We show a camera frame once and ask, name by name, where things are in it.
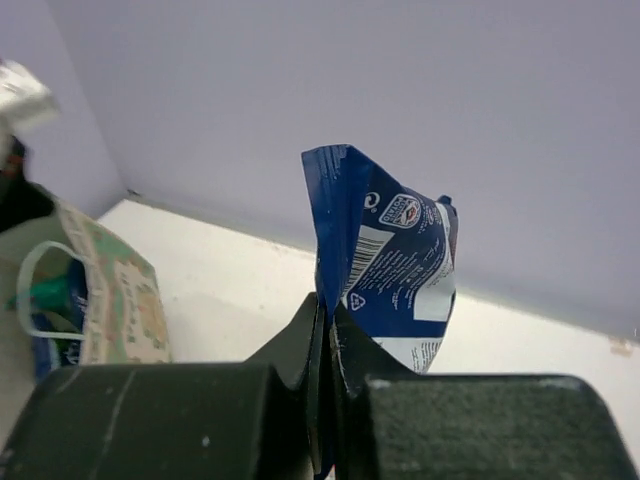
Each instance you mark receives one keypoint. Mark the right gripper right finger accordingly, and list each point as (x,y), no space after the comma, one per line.
(356,358)

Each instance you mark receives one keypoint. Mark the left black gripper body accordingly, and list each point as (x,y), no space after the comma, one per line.
(21,200)

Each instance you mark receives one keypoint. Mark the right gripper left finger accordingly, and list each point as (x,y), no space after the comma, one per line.
(289,439)

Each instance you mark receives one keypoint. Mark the green snack packet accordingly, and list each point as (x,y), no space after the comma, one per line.
(58,304)

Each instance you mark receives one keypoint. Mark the dark blue chips packet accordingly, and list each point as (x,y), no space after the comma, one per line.
(385,252)

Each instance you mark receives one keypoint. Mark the blue snack packet large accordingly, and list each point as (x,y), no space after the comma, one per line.
(50,354)

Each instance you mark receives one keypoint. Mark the patterned paper bag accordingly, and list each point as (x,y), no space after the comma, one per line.
(124,320)

